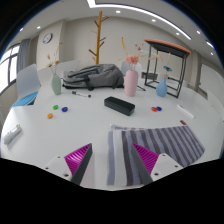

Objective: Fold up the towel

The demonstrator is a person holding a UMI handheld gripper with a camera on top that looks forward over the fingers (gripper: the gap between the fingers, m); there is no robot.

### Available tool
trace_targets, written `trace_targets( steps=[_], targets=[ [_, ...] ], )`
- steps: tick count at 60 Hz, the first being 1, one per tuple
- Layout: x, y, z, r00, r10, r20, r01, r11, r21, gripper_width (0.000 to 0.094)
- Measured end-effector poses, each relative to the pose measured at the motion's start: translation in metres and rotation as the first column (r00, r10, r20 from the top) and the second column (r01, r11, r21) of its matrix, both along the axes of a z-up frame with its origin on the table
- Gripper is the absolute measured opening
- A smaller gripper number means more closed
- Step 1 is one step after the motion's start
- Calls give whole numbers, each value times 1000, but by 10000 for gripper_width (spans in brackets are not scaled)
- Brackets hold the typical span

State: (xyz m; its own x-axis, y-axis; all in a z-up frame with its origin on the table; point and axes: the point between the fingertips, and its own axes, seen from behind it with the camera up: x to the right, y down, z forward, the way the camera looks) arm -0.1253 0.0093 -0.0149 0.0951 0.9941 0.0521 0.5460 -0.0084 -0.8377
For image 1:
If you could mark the round ceiling spotlights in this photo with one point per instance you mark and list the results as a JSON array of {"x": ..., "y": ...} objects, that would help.
[{"x": 118, "y": 11}]

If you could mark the grey striped towel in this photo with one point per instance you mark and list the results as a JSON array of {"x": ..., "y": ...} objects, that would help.
[{"x": 173, "y": 143}]

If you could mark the wooden coat rack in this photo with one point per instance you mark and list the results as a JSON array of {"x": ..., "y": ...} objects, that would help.
[{"x": 99, "y": 36}]

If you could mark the green round magnet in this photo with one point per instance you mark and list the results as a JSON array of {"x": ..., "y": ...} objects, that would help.
[{"x": 55, "y": 107}]

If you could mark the white plain chair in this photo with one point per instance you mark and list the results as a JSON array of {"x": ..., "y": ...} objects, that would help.
[{"x": 124, "y": 66}]

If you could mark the grey backpack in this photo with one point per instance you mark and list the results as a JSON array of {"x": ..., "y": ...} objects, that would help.
[{"x": 96, "y": 76}]

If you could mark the orange round magnet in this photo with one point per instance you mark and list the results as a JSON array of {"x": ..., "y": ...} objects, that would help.
[{"x": 50, "y": 115}]

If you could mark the white chair with blue seat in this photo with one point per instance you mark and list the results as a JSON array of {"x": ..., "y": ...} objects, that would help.
[{"x": 26, "y": 83}]

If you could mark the window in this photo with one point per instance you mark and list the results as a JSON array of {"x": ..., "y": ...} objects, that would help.
[{"x": 5, "y": 73}]

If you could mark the black and white marker pen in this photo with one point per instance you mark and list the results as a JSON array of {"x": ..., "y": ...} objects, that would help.
[{"x": 81, "y": 94}]

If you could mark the white remote control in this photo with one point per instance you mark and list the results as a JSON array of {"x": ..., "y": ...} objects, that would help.
[{"x": 12, "y": 134}]

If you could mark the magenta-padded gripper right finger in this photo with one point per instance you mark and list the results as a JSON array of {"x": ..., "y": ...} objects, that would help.
[{"x": 147, "y": 159}]

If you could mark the black frame stand orange top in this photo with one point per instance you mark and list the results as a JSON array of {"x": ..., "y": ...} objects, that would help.
[{"x": 168, "y": 45}]

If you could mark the grey curtain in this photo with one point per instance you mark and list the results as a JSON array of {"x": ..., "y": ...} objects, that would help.
[{"x": 23, "y": 55}]

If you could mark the black rectangular case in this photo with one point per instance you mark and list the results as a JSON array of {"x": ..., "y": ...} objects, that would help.
[{"x": 119, "y": 105}]

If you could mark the blue round magnet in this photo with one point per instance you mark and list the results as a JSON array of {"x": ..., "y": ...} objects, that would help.
[
  {"x": 159, "y": 108},
  {"x": 64, "y": 109}
]

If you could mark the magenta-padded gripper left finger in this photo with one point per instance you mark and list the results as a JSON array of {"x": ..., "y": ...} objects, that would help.
[{"x": 77, "y": 160}]

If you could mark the round wall clock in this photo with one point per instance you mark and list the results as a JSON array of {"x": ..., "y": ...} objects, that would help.
[{"x": 47, "y": 38}]

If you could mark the pink vase with flowers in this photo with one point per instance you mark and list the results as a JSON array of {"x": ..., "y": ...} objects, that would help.
[{"x": 131, "y": 83}]

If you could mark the blue vase with flowers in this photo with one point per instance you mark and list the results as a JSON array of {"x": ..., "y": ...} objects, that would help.
[{"x": 161, "y": 88}]

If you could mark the long ceiling light strip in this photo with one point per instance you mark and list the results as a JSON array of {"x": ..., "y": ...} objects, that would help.
[{"x": 166, "y": 22}]

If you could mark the small red block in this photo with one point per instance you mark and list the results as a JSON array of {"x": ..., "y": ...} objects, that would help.
[{"x": 183, "y": 122}]

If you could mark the red round magnet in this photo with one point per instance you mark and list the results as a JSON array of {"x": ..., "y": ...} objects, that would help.
[{"x": 154, "y": 108}]

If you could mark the green vase with dried stems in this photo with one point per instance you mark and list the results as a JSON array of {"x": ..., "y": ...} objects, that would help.
[{"x": 56, "y": 85}]

